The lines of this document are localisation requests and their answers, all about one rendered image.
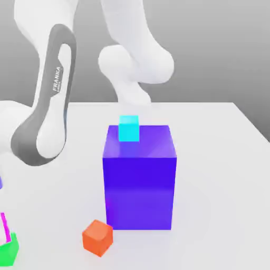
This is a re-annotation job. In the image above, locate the small magenta cube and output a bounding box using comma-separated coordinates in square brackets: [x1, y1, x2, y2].
[0, 212, 12, 244]

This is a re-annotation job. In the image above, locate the large purple box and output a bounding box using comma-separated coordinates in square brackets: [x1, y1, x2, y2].
[102, 124, 177, 231]

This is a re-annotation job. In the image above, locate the small cyan cube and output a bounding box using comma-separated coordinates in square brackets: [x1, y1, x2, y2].
[118, 115, 140, 142]

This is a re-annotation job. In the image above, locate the small green cube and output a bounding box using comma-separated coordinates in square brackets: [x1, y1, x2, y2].
[0, 232, 20, 267]

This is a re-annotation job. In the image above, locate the small orange cube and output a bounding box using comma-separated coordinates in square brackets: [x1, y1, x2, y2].
[82, 219, 114, 257]

